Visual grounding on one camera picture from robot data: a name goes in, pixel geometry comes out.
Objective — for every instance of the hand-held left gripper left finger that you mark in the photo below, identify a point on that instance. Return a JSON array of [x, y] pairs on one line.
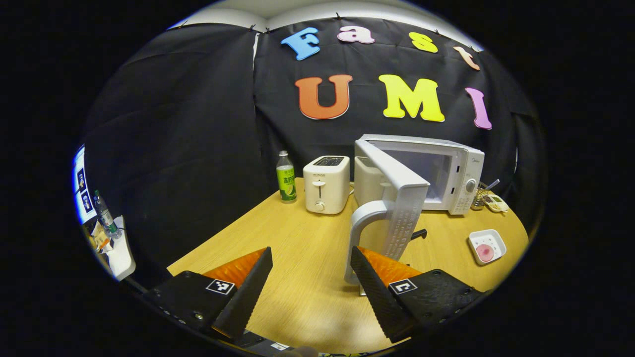
[[248, 292]]

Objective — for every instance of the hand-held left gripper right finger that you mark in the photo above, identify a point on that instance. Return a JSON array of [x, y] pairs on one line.
[[377, 297]]

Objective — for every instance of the white microwave oven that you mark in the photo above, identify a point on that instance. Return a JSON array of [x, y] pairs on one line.
[[407, 198]]

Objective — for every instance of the pink round food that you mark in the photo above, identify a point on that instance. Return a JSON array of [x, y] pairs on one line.
[[485, 253]]

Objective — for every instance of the white square food plate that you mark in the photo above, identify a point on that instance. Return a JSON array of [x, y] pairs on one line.
[[496, 240]]

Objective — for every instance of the green label drink bottle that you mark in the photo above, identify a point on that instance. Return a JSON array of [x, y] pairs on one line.
[[286, 183]]

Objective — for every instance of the white toaster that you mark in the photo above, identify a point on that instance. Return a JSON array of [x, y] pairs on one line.
[[325, 186]]

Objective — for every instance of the white side table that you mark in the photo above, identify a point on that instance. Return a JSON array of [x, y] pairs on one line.
[[123, 253]]

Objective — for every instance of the divided plate with grains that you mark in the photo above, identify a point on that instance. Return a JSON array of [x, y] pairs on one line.
[[497, 203]]

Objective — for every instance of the metal spoon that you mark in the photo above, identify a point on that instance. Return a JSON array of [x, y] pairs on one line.
[[492, 185]]

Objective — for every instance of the clear water bottle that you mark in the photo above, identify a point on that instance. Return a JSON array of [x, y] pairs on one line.
[[105, 215]]

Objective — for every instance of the computer monitor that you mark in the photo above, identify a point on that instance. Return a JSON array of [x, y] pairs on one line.
[[82, 188]]

